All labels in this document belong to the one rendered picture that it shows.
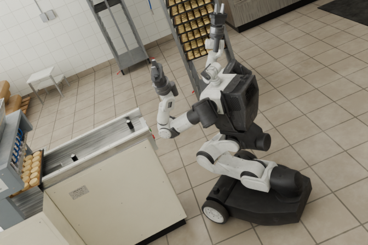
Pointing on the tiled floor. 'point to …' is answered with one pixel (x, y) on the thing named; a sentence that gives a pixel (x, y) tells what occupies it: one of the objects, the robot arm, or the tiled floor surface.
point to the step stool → (46, 81)
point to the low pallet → (24, 104)
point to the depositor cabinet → (41, 225)
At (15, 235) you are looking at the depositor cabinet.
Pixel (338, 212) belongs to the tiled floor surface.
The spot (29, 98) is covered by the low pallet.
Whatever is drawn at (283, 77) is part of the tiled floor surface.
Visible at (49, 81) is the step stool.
